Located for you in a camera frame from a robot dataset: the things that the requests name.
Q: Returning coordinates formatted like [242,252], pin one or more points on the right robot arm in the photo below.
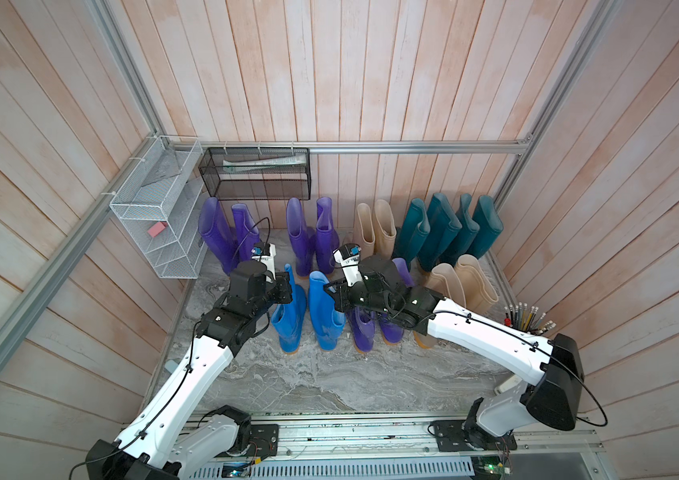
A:
[551,378]

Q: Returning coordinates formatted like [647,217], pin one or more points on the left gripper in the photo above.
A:
[283,281]

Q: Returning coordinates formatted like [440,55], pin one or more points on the beige boot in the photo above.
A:
[444,280]
[363,233]
[480,296]
[384,227]

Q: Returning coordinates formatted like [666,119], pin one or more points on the large teal boot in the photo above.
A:
[413,233]

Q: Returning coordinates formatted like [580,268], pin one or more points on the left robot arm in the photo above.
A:
[154,445]

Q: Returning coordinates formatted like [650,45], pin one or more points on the black mesh basket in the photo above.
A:
[255,186]

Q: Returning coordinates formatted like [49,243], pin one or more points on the paper in black basket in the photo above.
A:
[272,164]

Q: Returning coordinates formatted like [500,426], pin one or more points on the bundle of pencils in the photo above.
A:
[527,319]

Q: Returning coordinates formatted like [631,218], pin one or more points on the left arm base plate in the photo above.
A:
[257,441]

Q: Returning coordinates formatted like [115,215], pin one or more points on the white wire shelf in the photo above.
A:
[161,185]

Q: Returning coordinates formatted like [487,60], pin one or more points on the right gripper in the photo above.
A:
[341,298]

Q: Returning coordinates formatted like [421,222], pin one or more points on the blue boot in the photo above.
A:
[288,319]

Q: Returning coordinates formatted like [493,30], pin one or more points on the aluminium frame rail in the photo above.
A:
[507,147]

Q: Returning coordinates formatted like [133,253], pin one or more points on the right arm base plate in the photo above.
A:
[456,436]

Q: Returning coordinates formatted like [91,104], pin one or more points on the teal boot standing back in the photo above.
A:
[490,227]

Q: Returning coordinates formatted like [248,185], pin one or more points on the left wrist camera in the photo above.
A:
[264,254]

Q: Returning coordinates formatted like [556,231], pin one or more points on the blue boot underneath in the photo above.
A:
[327,322]

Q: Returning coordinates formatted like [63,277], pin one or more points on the small white device on floor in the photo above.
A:
[171,366]

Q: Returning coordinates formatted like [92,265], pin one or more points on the pink eraser block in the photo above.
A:
[157,228]

